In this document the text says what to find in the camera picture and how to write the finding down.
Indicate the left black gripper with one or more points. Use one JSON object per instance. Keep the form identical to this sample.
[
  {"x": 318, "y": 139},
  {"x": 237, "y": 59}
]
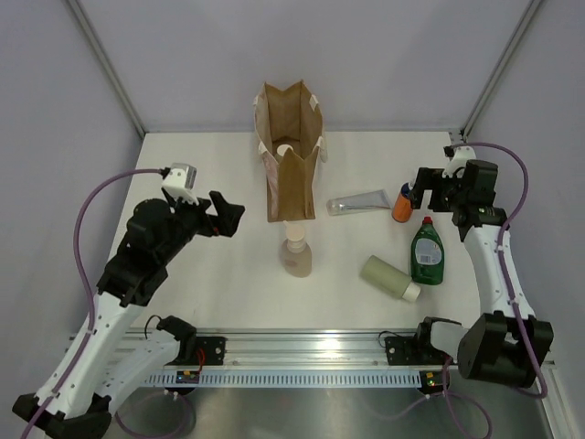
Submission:
[{"x": 225, "y": 223}]

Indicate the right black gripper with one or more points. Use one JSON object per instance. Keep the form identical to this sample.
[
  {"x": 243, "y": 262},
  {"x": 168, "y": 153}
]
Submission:
[{"x": 427, "y": 179}]

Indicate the orange spray bottle blue top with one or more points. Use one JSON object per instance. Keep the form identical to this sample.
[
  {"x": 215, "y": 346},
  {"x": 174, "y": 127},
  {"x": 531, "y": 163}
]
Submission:
[{"x": 402, "y": 210}]

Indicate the pale green bottle beige cap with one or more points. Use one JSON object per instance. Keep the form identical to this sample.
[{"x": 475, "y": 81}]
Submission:
[{"x": 282, "y": 150}]

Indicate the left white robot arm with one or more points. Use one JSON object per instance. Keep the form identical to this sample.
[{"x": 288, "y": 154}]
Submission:
[{"x": 79, "y": 399}]

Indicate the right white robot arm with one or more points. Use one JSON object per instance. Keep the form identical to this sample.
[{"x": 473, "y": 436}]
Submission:
[{"x": 507, "y": 344}]

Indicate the brown canvas tote bag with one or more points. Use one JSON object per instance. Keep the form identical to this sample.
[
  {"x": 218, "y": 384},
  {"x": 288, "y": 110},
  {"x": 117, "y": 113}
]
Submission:
[{"x": 290, "y": 116}]

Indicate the silver squeeze tube clear cap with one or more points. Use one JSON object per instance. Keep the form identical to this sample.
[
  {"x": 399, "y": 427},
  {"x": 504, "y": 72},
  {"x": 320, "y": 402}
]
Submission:
[{"x": 373, "y": 200}]

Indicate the green dish soap bottle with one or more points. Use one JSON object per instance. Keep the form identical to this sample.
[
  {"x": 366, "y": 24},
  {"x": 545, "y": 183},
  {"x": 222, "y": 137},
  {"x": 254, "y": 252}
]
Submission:
[{"x": 427, "y": 256}]

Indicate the beige pump dispenser bottle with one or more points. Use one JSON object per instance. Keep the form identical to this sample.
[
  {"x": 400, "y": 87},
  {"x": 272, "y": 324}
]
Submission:
[{"x": 296, "y": 253}]

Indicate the pale green bottle white cap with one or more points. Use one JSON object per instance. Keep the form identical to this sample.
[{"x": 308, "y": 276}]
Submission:
[{"x": 390, "y": 280}]

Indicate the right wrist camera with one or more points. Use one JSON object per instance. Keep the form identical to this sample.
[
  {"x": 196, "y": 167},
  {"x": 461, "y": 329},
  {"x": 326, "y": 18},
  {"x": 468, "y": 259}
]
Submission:
[{"x": 458, "y": 157}]

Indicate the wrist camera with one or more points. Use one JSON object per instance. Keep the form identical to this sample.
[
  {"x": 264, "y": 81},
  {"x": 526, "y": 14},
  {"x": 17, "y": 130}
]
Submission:
[
  {"x": 179, "y": 183},
  {"x": 458, "y": 157}
]

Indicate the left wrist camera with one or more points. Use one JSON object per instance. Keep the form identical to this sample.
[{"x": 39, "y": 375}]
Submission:
[{"x": 179, "y": 183}]

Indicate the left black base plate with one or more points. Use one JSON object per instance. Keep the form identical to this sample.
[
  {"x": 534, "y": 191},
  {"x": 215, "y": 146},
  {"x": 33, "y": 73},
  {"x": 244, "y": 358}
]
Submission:
[{"x": 210, "y": 349}]

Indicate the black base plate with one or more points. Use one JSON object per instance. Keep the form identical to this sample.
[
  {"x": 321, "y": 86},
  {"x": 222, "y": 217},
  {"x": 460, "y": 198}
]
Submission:
[
  {"x": 411, "y": 351},
  {"x": 210, "y": 349}
]

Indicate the aluminium mounting rail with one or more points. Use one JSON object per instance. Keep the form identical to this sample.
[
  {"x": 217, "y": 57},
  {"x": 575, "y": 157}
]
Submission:
[{"x": 311, "y": 349}]

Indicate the right aluminium frame post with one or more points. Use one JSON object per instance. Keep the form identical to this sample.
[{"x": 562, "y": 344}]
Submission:
[{"x": 497, "y": 73}]

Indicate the aluminium frame post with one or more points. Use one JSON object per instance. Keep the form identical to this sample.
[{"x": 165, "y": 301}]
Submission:
[
  {"x": 497, "y": 73},
  {"x": 90, "y": 35}
]

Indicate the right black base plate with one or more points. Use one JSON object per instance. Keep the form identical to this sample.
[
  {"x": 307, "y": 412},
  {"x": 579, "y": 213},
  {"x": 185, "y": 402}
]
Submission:
[{"x": 411, "y": 351}]

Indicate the slotted white cable duct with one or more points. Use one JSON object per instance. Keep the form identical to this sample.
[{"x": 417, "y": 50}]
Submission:
[{"x": 286, "y": 379}]

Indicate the left aluminium frame post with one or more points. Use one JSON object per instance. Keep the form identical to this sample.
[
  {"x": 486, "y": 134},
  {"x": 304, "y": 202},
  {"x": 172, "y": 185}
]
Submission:
[{"x": 90, "y": 35}]

